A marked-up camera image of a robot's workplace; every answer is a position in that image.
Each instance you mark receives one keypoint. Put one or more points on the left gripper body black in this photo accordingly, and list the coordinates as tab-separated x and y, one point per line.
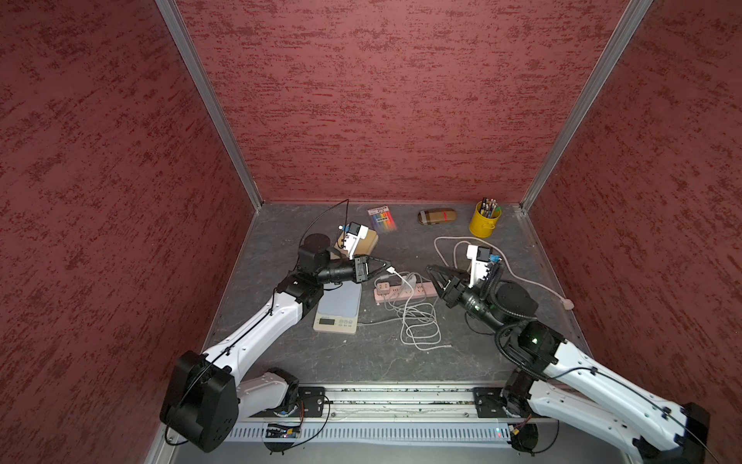
355	273

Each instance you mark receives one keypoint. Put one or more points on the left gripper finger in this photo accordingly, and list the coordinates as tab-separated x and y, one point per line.
379	274
380	263

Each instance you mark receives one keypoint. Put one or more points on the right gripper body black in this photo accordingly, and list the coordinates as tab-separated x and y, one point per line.
467	298

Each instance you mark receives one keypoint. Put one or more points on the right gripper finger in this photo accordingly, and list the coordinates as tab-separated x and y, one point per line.
438	271
440	282

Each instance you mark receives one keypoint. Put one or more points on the pink power strip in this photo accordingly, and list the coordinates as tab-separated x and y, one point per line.
424	290

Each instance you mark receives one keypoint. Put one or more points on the white charger adapter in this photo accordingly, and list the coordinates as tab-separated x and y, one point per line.
409	281

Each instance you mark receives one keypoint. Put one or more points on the beige kitchen scale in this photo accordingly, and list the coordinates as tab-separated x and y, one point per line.
366	246

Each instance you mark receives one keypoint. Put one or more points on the blue top kitchen scale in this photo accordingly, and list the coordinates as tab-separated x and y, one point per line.
338	310

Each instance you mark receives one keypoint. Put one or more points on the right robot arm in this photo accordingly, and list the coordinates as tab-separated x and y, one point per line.
555	379

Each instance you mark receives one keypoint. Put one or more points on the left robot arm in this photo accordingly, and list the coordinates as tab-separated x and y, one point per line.
228	361

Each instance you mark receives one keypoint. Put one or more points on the colourful highlighter pack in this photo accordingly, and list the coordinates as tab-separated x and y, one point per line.
382	219

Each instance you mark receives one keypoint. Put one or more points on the brown pencil case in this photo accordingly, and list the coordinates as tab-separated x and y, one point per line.
437	216

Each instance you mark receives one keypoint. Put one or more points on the yellow pen cup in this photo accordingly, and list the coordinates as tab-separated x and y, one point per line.
485	218

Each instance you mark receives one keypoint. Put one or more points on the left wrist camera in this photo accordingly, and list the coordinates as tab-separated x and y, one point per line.
350	237

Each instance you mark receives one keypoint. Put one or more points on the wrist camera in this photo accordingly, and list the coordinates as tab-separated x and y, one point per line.
350	237
483	259

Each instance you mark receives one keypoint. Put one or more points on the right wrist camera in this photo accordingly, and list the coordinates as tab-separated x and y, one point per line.
483	259

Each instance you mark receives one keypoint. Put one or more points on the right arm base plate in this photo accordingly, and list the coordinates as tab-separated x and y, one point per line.
493	401

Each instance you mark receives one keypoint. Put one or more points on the aluminium front rail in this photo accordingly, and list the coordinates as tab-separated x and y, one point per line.
394	400

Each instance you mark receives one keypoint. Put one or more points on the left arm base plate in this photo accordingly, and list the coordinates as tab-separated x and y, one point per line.
307	401

